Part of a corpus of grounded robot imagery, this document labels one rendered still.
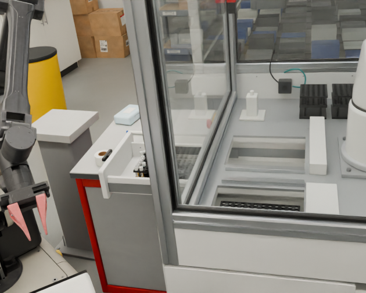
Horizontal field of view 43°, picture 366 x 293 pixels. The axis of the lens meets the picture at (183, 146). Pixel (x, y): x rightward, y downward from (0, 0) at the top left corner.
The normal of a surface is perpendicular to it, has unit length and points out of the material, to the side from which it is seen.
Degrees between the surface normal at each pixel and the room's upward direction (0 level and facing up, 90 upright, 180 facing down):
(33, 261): 0
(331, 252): 90
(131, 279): 90
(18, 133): 41
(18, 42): 48
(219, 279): 90
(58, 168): 90
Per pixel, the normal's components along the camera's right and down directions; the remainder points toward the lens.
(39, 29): 0.94, 0.07
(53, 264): -0.10, -0.88
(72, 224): -0.33, 0.47
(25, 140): 0.43, -0.51
